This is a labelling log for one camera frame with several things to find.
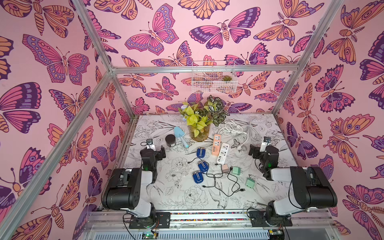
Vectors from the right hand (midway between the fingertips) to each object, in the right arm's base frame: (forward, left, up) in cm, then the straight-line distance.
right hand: (260, 145), depth 93 cm
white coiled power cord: (+20, +12, -6) cm, 24 cm away
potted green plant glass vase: (+7, +38, +18) cm, 43 cm away
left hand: (-2, +66, 0) cm, 66 cm away
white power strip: (-4, +23, -4) cm, 24 cm away
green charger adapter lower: (-22, +9, -6) cm, 25 cm away
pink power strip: (+7, +26, -5) cm, 28 cm away
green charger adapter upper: (-15, +16, -6) cm, 22 cm away
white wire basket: (+41, +27, +18) cm, 52 cm away
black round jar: (+5, +58, -3) cm, 58 cm away
